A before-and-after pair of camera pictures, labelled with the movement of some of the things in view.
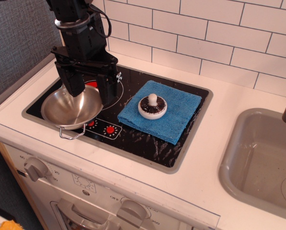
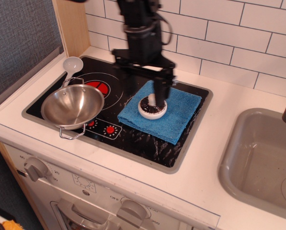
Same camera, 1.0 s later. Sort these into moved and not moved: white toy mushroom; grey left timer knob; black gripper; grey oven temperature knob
Moved: black gripper
Not moved: grey oven temperature knob; grey left timer knob; white toy mushroom
